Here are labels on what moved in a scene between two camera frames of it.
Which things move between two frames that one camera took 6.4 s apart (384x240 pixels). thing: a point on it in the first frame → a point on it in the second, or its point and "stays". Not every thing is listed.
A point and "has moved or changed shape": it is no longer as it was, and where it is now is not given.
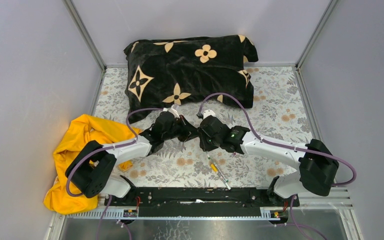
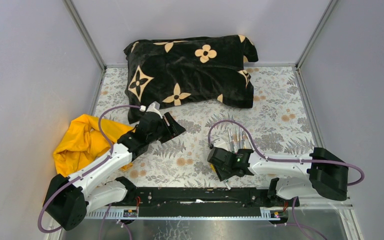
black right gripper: x=203 y=144 → x=221 y=175
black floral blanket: x=161 y=72 stays
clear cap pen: x=216 y=166 has moved or changed shape
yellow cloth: x=83 y=129 stays
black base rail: x=201 y=201 stays
